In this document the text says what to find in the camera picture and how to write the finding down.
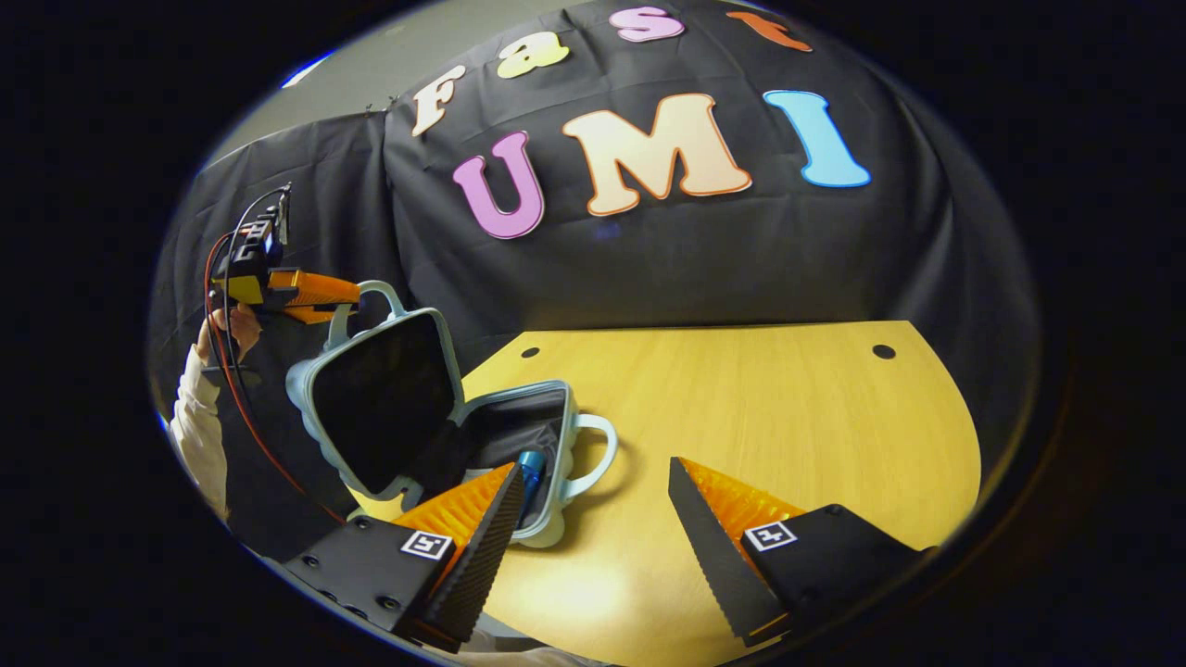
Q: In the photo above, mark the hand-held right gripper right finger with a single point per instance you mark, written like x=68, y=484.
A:
x=709, y=551

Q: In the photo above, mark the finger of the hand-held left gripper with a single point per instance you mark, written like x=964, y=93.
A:
x=310, y=292

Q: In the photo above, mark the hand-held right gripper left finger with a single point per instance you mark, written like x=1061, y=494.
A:
x=486, y=547

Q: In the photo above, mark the blue capped clear bottle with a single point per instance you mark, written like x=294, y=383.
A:
x=531, y=477

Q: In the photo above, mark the light blue suitcase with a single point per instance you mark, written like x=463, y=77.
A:
x=380, y=398

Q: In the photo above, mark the ceiling light strip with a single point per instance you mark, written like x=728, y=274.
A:
x=306, y=71

